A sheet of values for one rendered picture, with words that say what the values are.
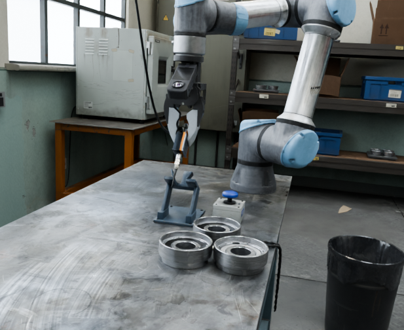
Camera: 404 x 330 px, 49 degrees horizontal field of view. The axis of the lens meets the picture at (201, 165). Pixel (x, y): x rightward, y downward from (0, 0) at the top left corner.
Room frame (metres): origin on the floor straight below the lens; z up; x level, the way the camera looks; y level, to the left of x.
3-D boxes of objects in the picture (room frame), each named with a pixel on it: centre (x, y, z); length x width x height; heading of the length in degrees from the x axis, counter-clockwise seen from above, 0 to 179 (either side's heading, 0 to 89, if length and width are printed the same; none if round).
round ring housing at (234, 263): (0.80, -0.09, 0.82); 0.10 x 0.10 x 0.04
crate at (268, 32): (4.51, -0.61, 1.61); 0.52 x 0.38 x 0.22; 79
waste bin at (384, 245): (1.88, -0.77, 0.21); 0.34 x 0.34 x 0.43
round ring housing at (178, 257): (0.81, 0.02, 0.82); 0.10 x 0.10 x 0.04
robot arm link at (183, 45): (1.07, 0.05, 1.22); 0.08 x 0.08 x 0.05
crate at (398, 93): (4.23, -1.75, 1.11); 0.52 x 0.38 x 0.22; 76
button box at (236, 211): (1.07, -0.08, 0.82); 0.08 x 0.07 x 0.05; 166
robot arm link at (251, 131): (1.40, -0.18, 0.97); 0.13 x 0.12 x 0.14; 38
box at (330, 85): (4.37, -1.10, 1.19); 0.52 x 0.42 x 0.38; 76
